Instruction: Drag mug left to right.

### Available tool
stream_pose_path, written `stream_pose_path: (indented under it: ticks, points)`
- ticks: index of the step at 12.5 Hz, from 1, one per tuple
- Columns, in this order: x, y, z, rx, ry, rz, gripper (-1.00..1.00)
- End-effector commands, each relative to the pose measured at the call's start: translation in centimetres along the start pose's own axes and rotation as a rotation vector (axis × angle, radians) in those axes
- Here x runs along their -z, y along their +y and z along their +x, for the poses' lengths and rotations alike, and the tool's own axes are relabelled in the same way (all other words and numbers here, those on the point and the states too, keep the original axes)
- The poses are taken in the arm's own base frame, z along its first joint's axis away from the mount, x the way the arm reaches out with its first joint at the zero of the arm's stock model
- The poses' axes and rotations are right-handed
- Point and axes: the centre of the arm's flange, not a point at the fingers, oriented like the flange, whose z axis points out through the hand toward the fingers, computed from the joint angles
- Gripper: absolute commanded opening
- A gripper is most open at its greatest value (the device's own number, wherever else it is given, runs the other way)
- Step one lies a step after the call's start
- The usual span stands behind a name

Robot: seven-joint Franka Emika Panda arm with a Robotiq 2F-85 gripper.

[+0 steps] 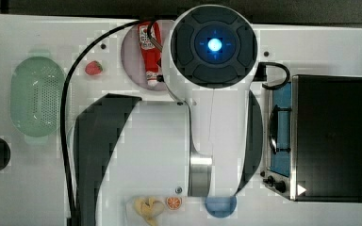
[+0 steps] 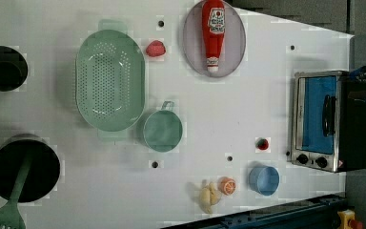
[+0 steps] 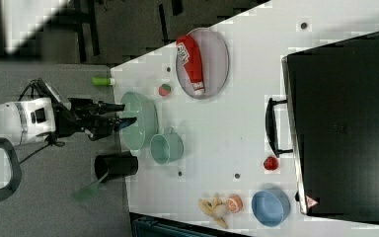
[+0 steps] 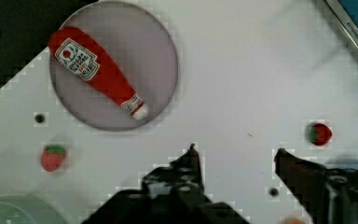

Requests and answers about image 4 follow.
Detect grey round plate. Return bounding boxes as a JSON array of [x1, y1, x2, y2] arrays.
[[48, 0, 180, 132]]

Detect pink toy strawberry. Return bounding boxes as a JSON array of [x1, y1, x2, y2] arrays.
[[40, 145, 66, 172]]

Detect red plush ketchup bottle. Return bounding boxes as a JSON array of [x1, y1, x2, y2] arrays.
[[48, 26, 149, 120]]

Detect green perforated colander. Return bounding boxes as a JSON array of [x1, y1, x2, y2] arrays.
[[0, 196, 68, 224]]

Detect red toy strawberry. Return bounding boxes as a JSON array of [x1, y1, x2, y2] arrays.
[[309, 123, 333, 147]]

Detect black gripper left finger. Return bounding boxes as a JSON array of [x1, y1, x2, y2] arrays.
[[83, 145, 249, 224]]

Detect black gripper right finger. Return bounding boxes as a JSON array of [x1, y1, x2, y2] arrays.
[[274, 148, 358, 224]]

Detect orange slice toy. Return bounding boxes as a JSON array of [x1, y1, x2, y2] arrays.
[[283, 217, 306, 224]]

